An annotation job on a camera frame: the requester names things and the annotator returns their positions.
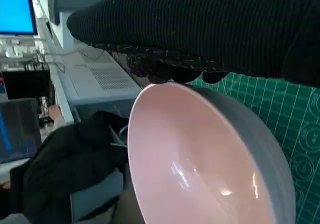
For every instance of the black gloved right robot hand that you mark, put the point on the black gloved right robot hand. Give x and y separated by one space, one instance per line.
200 27

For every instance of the pink bowl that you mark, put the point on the pink bowl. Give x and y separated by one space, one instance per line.
187 139

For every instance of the green cutting mat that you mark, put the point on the green cutting mat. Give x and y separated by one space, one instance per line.
287 114

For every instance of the black box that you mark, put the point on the black box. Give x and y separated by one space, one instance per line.
25 84

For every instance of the blue computer monitor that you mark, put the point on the blue computer monitor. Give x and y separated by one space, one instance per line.
15 9

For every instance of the grey chair with castors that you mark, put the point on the grey chair with castors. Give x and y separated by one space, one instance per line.
100 194

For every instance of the dark laptop screen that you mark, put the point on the dark laptop screen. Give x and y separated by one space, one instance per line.
20 129

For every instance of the white desk frame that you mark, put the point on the white desk frame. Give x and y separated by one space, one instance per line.
62 104

